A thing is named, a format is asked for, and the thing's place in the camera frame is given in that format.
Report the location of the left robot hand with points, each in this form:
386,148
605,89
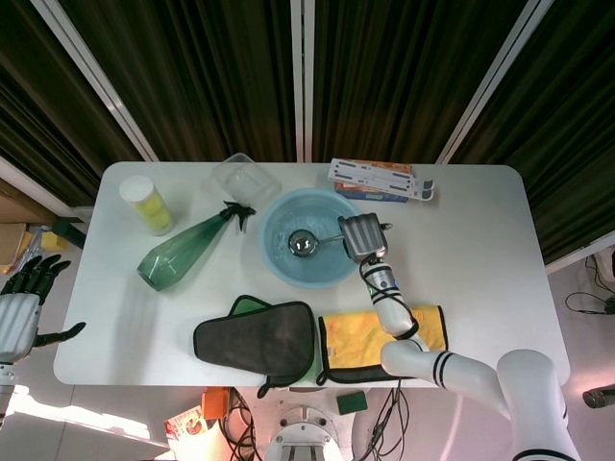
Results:
24,307

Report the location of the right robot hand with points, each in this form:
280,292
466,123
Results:
362,236

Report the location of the steel ladle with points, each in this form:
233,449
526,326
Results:
302,242

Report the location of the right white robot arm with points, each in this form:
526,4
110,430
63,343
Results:
432,346

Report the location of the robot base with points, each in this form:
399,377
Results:
307,434

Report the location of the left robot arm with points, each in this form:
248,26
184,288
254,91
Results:
5,389

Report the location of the orange blue box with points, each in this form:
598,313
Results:
370,189

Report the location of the light blue plastic basin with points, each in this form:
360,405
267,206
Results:
312,259

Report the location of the cardboard box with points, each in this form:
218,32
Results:
12,242

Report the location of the yellow green sponge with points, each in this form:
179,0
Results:
50,237

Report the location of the yellow grey towel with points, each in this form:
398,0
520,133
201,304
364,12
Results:
353,341

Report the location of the clear plastic container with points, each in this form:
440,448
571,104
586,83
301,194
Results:
246,181

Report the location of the green cloth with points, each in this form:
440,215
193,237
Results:
242,305

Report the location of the dark grey cloth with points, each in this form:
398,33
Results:
259,338

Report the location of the clear tennis ball tube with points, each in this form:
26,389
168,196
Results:
148,204

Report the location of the green spray bottle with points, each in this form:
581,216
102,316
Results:
192,249

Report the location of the printed snack packet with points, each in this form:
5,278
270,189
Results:
185,421

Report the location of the dark metal foot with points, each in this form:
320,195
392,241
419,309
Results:
599,397

